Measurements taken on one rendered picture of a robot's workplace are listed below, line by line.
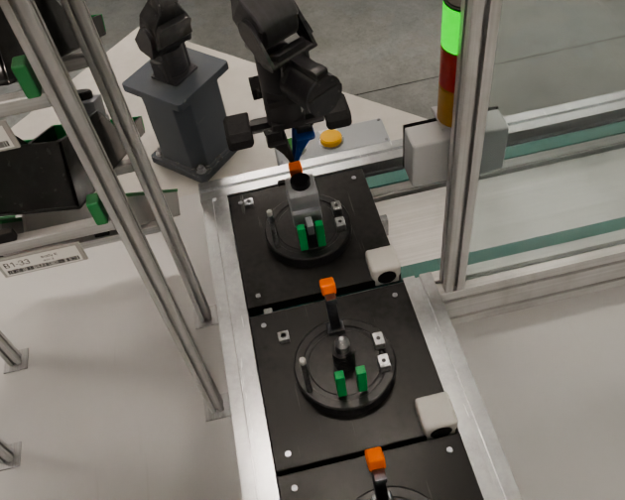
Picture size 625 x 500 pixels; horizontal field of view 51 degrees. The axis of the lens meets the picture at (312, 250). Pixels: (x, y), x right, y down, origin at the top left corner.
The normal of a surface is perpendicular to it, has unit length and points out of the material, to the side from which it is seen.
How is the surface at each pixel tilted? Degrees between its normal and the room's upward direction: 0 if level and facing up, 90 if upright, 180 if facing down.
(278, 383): 0
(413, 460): 0
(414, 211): 0
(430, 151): 90
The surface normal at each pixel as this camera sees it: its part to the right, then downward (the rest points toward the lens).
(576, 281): 0.20, 0.76
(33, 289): -0.11, -0.62
